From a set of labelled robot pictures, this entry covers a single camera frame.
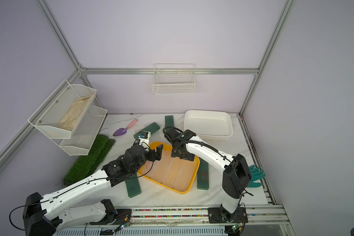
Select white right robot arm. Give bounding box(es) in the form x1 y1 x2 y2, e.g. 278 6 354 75
163 126 252 223

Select beige cloth in shelf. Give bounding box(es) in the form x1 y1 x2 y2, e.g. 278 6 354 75
58 95 92 131

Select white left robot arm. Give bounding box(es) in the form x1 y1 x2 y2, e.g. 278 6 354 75
23 143 163 236

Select purple pink garden trowel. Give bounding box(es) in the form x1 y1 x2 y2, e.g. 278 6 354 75
113 119 138 137

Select green pencil case back angled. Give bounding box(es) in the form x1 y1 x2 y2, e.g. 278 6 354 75
133 122 160 140

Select white wire wall basket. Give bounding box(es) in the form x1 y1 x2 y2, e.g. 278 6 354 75
151 64 196 95

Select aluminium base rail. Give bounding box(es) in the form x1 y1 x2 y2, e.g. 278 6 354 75
56 204 296 236

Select white mesh two-tier shelf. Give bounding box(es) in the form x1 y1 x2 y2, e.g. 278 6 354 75
28 80 107 156

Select green pencil case back upright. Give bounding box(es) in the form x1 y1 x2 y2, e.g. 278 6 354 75
165 115 175 128

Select white plastic storage box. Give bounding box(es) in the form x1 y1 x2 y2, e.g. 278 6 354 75
184 110 233 140

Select yellow plastic tray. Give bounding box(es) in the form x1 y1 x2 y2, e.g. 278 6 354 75
137 142 200 194

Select green artificial grass mat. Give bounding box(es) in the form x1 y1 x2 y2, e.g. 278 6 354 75
63 134 116 186

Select green pencil case front right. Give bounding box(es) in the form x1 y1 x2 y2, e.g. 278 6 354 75
196 158 209 190

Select clear pencil case pink pen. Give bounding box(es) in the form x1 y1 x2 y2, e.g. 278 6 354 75
143 161 158 179

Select green pencil case front left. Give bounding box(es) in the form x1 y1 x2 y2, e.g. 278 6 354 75
125 178 142 198

